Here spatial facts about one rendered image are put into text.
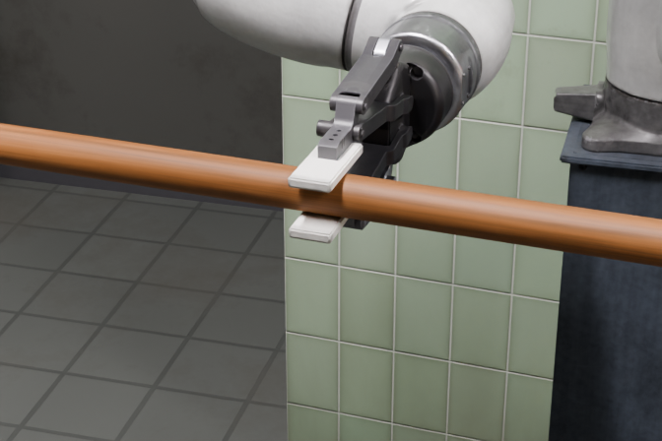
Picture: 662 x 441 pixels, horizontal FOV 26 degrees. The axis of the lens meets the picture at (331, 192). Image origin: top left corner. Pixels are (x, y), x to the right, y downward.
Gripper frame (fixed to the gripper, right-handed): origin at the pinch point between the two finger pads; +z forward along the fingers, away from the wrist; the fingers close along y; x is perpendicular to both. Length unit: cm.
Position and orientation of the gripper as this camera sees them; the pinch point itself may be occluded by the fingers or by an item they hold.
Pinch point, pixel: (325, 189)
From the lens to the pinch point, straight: 98.4
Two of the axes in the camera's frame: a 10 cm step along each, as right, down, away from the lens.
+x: -9.4, -1.4, 3.0
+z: -3.3, 4.1, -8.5
